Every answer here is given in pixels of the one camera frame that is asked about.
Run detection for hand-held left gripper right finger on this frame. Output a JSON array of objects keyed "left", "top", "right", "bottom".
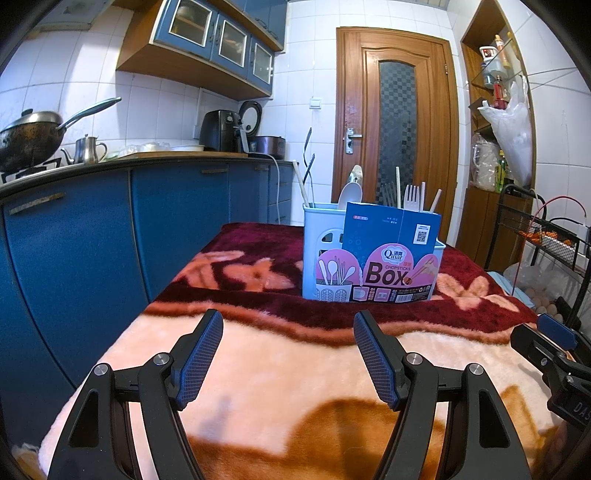
[{"left": 353, "top": 310, "right": 534, "bottom": 480}]

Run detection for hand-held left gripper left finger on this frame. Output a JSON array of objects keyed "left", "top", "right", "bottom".
[{"left": 47, "top": 309, "right": 225, "bottom": 480}]

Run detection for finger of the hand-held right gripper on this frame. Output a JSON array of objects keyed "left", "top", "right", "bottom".
[
  {"left": 510, "top": 324, "right": 591, "bottom": 377},
  {"left": 537, "top": 313, "right": 591, "bottom": 363}
]

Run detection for light blue plastic utensil holder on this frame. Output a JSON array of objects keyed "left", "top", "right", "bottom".
[{"left": 302, "top": 203, "right": 446, "bottom": 302}]

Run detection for white plastic spoon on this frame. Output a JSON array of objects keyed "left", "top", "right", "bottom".
[{"left": 338, "top": 182, "right": 363, "bottom": 224}]

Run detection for white plastic fork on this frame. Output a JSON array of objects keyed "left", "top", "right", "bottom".
[{"left": 404, "top": 182, "right": 426, "bottom": 213}]

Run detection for red and pink plush blanket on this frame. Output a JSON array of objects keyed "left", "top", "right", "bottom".
[{"left": 37, "top": 223, "right": 568, "bottom": 480}]

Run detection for blue printed cardboard sleeve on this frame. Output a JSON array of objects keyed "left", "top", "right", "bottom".
[{"left": 315, "top": 202, "right": 443, "bottom": 302}]

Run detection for wooden shelf cabinet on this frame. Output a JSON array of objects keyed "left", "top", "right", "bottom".
[{"left": 457, "top": 0, "right": 539, "bottom": 273}]

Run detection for blue kitchen base cabinets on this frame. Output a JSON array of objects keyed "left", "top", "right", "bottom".
[{"left": 0, "top": 157, "right": 296, "bottom": 448}]

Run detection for clear plastic jug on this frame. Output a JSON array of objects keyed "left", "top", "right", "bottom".
[{"left": 471, "top": 134, "right": 502, "bottom": 190}]

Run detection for white plastic bag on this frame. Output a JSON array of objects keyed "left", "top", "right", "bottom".
[{"left": 478, "top": 76, "right": 534, "bottom": 185}]

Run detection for rice cooker with open lid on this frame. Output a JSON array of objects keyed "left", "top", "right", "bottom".
[{"left": 238, "top": 100, "right": 286, "bottom": 158}]

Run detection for black air fryer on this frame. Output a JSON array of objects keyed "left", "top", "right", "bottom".
[{"left": 199, "top": 109, "right": 245, "bottom": 152}]

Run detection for metal kettle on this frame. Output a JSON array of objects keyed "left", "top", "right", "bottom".
[{"left": 62, "top": 135, "right": 108, "bottom": 165}]

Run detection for gas stove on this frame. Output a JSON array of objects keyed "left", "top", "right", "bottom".
[{"left": 0, "top": 157, "right": 63, "bottom": 183}]

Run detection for black wok with lid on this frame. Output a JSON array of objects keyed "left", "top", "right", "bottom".
[{"left": 0, "top": 97, "right": 123, "bottom": 174}]

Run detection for brown wooden door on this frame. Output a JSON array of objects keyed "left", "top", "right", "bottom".
[{"left": 331, "top": 26, "right": 459, "bottom": 247}]

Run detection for black wire rack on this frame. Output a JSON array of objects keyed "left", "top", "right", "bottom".
[{"left": 485, "top": 184, "right": 591, "bottom": 324}]

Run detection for red cable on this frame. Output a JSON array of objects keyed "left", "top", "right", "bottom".
[{"left": 531, "top": 198, "right": 591, "bottom": 232}]

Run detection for white power cable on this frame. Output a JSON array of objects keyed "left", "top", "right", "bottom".
[{"left": 265, "top": 154, "right": 289, "bottom": 225}]

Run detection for blue wall cabinet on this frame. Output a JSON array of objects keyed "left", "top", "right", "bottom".
[{"left": 115, "top": 0, "right": 289, "bottom": 101}]

